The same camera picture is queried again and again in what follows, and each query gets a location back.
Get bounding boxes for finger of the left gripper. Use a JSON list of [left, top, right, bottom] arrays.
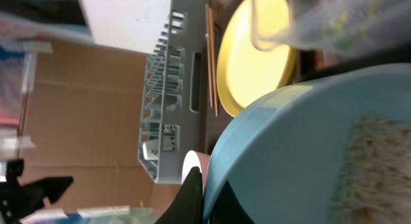
[[22, 176, 74, 203]]

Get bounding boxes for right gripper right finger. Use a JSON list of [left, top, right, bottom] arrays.
[[210, 181, 254, 224]]

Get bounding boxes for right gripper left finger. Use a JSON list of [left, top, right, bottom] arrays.
[[155, 166, 204, 224]]

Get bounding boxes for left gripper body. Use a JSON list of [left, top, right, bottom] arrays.
[[1, 159, 44, 224]]

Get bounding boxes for light blue bowl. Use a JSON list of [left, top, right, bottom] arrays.
[[203, 64, 410, 223]]

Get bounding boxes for rice and nut leftovers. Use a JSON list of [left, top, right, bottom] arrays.
[[328, 114, 410, 223]]

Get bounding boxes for grey dishwasher rack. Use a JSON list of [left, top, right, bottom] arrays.
[[138, 0, 208, 184]]

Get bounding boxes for dark brown serving tray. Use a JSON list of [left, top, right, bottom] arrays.
[[200, 0, 410, 154]]

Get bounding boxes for yellow plate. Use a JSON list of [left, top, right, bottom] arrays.
[[216, 0, 297, 117]]

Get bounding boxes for clear plastic bin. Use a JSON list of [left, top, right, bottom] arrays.
[[250, 0, 410, 56]]

